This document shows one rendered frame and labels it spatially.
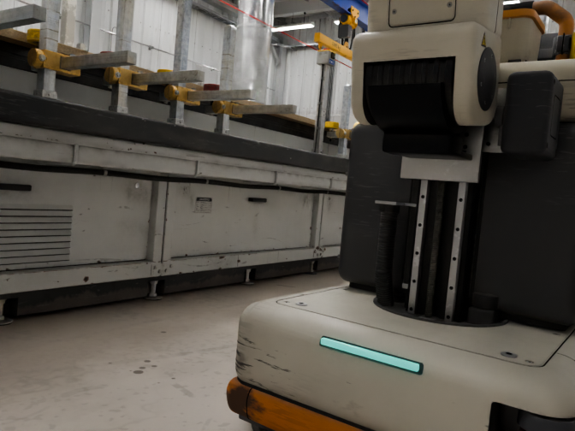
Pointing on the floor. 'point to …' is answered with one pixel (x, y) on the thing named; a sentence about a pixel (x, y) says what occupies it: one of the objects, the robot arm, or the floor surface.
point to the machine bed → (151, 214)
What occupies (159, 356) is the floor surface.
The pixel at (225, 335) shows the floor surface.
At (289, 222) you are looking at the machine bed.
